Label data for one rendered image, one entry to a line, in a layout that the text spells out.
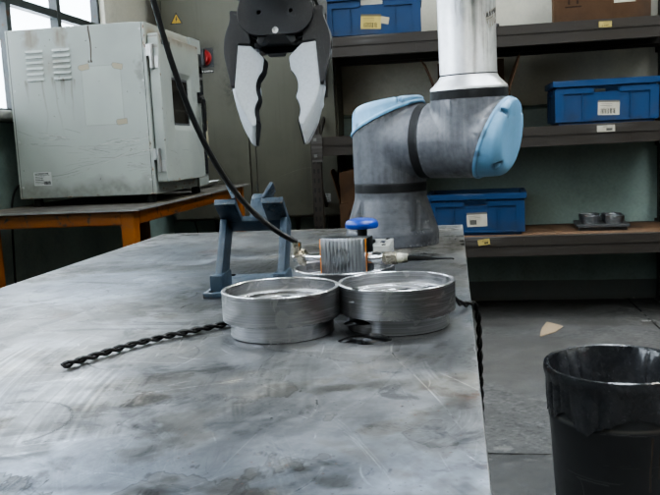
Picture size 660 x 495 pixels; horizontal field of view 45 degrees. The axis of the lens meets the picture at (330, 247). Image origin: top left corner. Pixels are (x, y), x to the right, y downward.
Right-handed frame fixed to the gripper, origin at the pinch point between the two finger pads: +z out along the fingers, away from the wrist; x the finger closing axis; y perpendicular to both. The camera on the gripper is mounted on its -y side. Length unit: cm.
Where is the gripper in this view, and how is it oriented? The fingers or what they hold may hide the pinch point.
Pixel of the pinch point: (279, 130)
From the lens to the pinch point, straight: 75.2
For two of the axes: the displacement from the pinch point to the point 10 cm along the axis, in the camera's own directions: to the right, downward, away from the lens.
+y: 1.7, 0.0, 9.9
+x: -9.9, 0.2, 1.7
